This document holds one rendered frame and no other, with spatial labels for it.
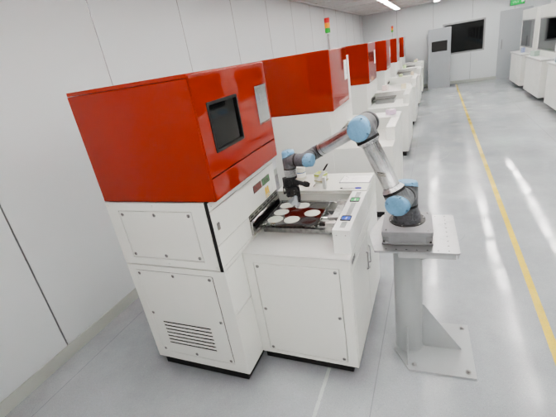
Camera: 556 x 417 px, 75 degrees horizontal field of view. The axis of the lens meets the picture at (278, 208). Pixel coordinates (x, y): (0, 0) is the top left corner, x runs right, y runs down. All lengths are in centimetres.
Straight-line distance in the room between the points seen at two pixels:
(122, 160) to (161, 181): 25
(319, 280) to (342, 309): 22
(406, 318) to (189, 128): 164
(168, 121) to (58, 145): 145
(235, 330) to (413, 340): 109
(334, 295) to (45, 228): 205
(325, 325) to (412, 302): 53
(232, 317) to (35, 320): 148
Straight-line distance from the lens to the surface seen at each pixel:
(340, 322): 215
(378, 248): 198
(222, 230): 192
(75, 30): 340
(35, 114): 303
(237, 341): 226
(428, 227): 203
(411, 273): 220
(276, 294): 217
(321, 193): 244
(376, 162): 184
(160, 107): 178
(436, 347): 261
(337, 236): 190
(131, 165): 201
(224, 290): 205
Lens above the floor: 182
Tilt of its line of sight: 22 degrees down
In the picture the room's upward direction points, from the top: 10 degrees counter-clockwise
